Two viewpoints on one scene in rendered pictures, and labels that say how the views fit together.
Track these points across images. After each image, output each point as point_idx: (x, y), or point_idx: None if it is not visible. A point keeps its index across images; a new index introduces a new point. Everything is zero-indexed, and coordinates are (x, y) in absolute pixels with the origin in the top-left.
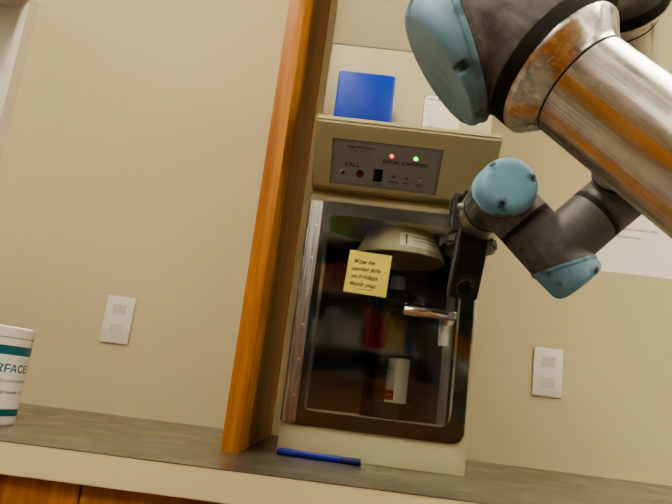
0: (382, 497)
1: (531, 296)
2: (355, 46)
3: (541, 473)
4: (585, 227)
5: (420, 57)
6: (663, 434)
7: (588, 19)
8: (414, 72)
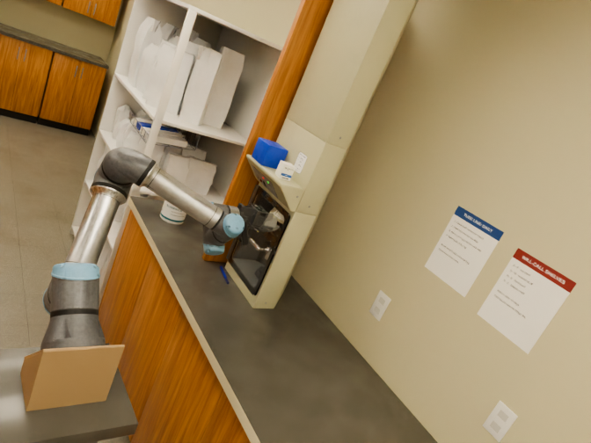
0: (175, 285)
1: (391, 265)
2: (290, 120)
3: (328, 339)
4: (208, 235)
5: None
6: (412, 370)
7: (92, 189)
8: (301, 139)
